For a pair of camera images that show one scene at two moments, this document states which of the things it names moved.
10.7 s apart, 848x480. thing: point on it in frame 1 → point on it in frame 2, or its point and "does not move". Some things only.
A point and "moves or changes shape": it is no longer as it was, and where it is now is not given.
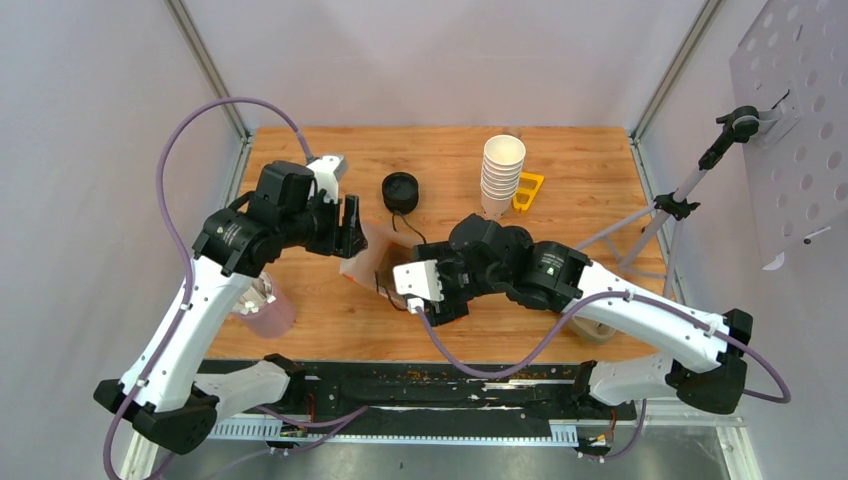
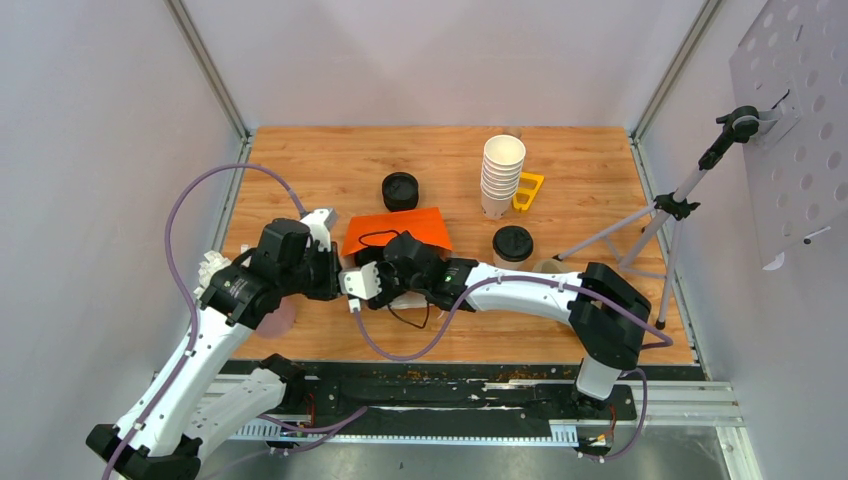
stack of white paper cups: (503, 163) does not move
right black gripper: (451, 306) → (388, 292)
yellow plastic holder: (528, 186) does not move
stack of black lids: (400, 192) does not move
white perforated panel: (795, 52) does not move
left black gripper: (344, 241) → (330, 290)
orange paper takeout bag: (374, 266) moves or changes shape
